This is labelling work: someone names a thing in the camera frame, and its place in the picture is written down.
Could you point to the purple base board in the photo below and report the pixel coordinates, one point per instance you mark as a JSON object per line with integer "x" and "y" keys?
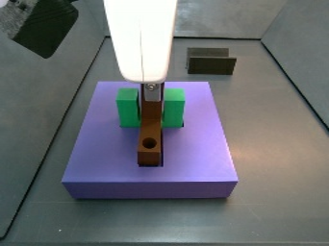
{"x": 199, "y": 169}

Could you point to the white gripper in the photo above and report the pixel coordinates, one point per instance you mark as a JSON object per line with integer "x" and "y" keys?
{"x": 143, "y": 31}

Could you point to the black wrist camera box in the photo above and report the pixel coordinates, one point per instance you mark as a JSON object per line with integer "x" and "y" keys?
{"x": 49, "y": 22}

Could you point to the black angle bracket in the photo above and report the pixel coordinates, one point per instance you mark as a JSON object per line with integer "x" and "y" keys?
{"x": 209, "y": 61}

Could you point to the green U-shaped block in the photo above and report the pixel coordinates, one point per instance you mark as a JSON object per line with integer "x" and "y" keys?
{"x": 129, "y": 109}

